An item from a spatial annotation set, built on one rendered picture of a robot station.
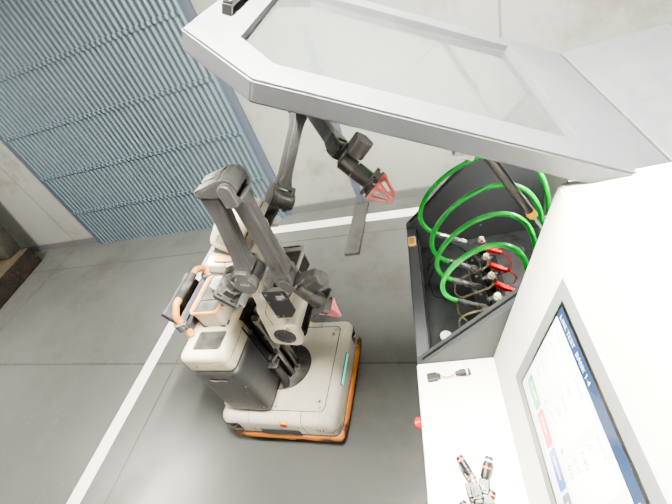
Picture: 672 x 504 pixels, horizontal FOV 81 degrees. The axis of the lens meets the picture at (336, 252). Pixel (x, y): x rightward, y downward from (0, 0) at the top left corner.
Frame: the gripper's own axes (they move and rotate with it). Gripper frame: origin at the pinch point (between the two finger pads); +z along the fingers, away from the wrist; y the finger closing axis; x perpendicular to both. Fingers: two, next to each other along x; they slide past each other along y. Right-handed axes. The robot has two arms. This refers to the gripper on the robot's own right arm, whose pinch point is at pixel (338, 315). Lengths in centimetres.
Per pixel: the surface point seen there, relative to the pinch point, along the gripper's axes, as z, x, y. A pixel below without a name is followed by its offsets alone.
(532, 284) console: -3, -67, -20
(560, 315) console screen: -8, -73, -33
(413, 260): 15.2, -19.8, 28.4
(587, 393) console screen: -6, -73, -47
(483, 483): 19, -40, -50
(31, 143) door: -176, 285, 196
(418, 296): 16.4, -22.0, 10.2
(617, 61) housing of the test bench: -5, -102, 42
